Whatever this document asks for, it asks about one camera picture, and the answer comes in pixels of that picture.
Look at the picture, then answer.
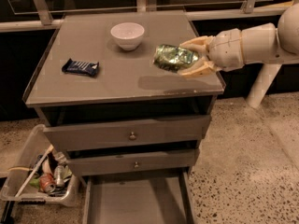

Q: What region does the grey drawer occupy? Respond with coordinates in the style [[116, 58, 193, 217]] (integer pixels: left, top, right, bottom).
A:
[[67, 148, 199, 176], [44, 115, 211, 151], [82, 168, 197, 224]]

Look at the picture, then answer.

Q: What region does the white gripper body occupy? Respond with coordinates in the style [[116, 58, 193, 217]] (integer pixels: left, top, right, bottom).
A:
[[208, 29, 244, 72]]

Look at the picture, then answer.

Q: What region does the grey middle drawer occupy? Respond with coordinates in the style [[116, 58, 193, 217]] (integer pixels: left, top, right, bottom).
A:
[[67, 148, 199, 176]]

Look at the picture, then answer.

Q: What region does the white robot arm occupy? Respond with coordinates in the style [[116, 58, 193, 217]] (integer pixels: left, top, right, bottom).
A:
[[178, 4, 299, 78]]

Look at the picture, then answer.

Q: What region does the dark blue snack bar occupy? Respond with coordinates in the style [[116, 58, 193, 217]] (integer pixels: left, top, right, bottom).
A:
[[62, 59, 99, 77]]

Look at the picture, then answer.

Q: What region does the metal railing with glass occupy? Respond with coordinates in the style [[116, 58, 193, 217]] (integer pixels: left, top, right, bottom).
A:
[[0, 0, 299, 33]]

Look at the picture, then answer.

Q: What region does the crushed green can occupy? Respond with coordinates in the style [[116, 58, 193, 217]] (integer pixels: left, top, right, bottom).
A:
[[153, 44, 202, 73]]

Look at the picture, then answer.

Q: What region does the clear plastic bin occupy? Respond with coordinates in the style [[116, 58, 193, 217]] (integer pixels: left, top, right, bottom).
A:
[[1, 124, 79, 206]]

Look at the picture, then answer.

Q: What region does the grey top drawer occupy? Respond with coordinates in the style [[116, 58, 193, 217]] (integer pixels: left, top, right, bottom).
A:
[[44, 115, 211, 151]]

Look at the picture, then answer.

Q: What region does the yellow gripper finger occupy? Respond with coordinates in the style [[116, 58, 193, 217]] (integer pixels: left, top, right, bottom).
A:
[[178, 57, 221, 78], [179, 35, 214, 54]]

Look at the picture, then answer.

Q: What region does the white diagonal post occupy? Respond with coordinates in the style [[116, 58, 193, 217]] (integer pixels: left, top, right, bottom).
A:
[[246, 64, 281, 108]]

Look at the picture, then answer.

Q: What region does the silver can in bin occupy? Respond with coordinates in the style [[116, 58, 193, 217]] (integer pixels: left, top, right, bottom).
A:
[[54, 165, 64, 189]]

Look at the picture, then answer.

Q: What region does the white ceramic bowl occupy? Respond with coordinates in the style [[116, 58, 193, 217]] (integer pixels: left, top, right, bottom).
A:
[[110, 22, 145, 50]]

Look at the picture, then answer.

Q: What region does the brass top drawer knob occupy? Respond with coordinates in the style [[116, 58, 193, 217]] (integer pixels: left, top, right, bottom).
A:
[[129, 132, 136, 141]]

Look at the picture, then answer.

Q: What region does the grey bottom drawer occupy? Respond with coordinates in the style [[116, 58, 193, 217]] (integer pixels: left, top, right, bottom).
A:
[[82, 168, 197, 224]]

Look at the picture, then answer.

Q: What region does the grey drawer cabinet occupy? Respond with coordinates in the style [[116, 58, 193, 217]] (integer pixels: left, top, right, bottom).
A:
[[21, 10, 226, 224]]

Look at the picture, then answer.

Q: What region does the red soda can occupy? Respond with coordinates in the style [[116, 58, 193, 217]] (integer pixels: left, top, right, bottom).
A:
[[39, 173, 56, 193]]

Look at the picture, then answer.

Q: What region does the white stick in bin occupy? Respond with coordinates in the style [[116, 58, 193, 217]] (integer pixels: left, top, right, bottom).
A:
[[15, 145, 53, 197]]

